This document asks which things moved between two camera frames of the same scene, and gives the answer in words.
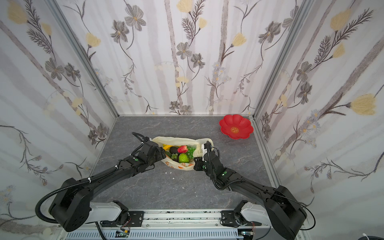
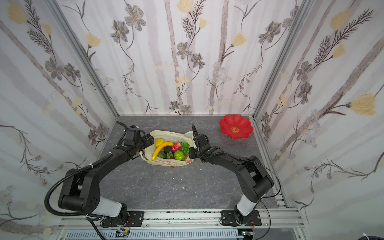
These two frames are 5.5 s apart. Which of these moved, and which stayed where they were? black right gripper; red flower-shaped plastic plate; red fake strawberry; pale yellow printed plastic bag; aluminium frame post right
Moved: red fake strawberry; pale yellow printed plastic bag; black right gripper
Stayed: red flower-shaped plastic plate; aluminium frame post right
